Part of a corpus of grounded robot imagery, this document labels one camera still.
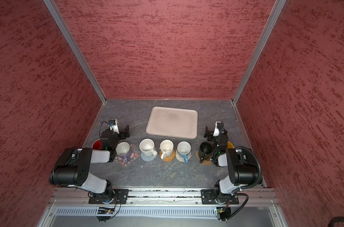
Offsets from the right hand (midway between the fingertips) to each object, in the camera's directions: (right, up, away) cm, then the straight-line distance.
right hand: (212, 128), depth 92 cm
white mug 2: (-30, -12, -4) cm, 33 cm away
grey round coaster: (-42, -19, -5) cm, 47 cm away
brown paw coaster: (-7, -20, -7) cm, 22 cm away
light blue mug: (-19, -12, -5) cm, 23 cm away
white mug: (-44, -12, -2) cm, 45 cm away
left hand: (-61, 0, +2) cm, 61 cm away
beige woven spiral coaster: (-21, -19, -5) cm, 29 cm away
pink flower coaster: (-52, -18, -3) cm, 55 cm away
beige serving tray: (-25, +2, +19) cm, 31 cm away
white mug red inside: (-74, -10, -6) cm, 74 cm away
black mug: (-5, -15, -3) cm, 16 cm away
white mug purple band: (-58, -13, -5) cm, 60 cm away
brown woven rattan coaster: (-29, -19, -5) cm, 35 cm away
